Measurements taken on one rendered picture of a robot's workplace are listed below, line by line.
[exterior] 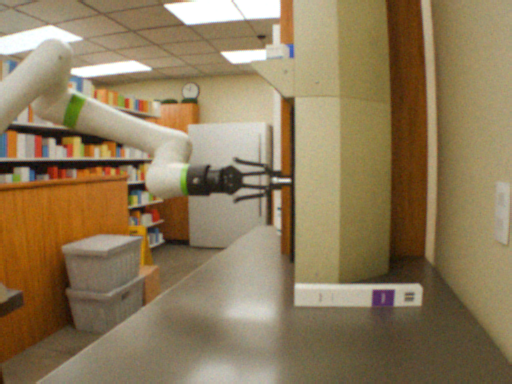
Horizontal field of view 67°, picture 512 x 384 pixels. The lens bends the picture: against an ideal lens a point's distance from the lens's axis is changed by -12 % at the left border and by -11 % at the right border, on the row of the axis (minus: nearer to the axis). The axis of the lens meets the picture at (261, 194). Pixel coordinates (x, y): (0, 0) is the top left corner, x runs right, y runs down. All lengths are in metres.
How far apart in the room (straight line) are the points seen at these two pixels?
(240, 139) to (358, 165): 5.06
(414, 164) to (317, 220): 0.49
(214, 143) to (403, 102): 4.94
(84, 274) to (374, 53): 2.62
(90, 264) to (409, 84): 2.48
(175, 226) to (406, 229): 5.42
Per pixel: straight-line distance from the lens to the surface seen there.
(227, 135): 6.17
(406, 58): 1.49
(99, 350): 0.77
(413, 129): 1.46
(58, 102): 1.34
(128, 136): 1.32
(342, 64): 1.10
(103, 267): 3.16
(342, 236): 1.09
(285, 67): 1.10
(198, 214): 6.34
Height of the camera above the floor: 1.25
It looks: 4 degrees down
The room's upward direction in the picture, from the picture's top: straight up
